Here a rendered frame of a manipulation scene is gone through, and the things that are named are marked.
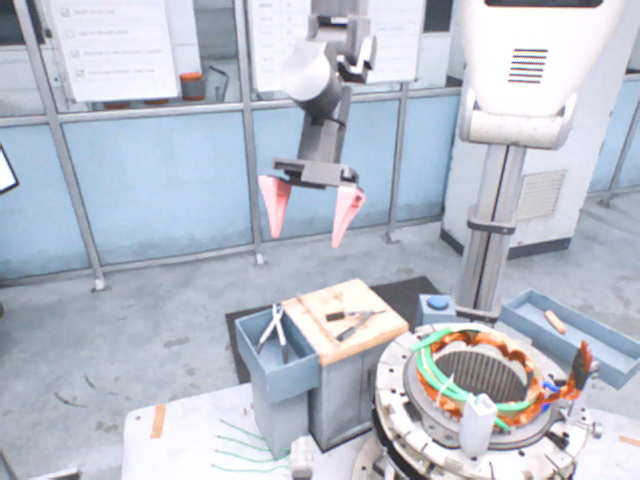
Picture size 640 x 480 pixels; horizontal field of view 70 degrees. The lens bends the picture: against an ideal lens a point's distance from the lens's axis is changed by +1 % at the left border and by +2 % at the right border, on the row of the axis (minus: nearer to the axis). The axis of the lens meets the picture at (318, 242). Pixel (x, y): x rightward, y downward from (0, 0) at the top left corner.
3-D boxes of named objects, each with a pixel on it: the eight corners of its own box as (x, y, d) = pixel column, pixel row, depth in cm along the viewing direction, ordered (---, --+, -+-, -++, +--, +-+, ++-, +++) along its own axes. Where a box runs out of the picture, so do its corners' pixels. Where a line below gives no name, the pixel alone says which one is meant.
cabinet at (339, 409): (322, 455, 99) (323, 365, 86) (286, 395, 113) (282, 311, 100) (395, 419, 107) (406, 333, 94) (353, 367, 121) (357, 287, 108)
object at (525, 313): (606, 446, 101) (652, 348, 87) (580, 473, 96) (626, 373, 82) (505, 377, 119) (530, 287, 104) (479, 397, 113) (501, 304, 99)
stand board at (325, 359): (322, 366, 86) (322, 357, 85) (281, 311, 101) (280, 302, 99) (407, 333, 94) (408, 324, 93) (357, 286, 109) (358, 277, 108)
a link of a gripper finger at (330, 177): (344, 249, 54) (358, 171, 54) (289, 239, 56) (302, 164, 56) (357, 251, 60) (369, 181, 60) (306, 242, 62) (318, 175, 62)
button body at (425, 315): (441, 395, 113) (456, 314, 101) (412, 394, 114) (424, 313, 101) (436, 374, 119) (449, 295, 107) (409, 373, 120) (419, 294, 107)
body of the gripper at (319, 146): (346, 181, 54) (357, 119, 54) (269, 170, 57) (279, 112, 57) (358, 189, 61) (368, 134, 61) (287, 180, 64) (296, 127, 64)
